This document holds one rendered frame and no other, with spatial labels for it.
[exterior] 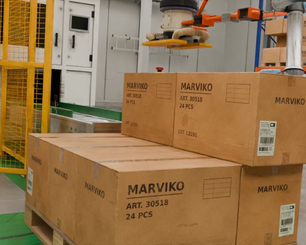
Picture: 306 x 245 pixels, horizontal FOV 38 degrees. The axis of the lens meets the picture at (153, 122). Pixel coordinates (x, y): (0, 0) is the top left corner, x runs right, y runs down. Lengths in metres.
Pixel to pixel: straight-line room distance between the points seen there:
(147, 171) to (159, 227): 0.23
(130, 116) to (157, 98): 0.33
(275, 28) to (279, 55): 0.73
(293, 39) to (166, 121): 1.36
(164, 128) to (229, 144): 0.54
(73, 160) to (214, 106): 0.70
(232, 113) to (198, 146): 0.29
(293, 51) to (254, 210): 1.61
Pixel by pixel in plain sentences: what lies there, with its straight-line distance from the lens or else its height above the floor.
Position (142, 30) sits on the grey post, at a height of 1.67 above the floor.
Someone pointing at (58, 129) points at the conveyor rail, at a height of 0.49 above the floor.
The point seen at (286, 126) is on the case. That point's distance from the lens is 2.02.
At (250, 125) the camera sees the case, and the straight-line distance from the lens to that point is 1.91.
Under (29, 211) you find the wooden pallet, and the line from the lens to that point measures 2.71.
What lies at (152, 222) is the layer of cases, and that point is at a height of 0.34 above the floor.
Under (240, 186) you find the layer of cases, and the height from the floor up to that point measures 0.45.
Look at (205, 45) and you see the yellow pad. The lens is 2.64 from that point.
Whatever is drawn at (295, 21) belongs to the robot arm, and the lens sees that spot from 3.46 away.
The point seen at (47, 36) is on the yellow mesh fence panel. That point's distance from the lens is 3.61.
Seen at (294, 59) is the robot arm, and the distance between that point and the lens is 3.34.
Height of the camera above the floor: 0.85
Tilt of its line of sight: 4 degrees down
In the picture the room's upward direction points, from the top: 3 degrees clockwise
